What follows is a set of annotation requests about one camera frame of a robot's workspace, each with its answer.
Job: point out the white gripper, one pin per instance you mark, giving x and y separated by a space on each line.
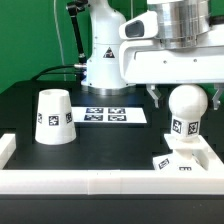
142 62

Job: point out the white lamp bulb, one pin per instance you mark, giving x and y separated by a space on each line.
187 104

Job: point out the white lamp base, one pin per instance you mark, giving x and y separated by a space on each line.
183 156

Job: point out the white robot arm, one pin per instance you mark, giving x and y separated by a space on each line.
173 42

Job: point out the white conical lamp shade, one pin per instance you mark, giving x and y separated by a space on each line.
54 125

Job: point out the white U-shaped fence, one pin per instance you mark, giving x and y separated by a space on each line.
208 181

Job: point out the white marker sheet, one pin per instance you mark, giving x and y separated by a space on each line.
129 115

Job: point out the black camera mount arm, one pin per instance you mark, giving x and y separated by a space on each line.
74 8

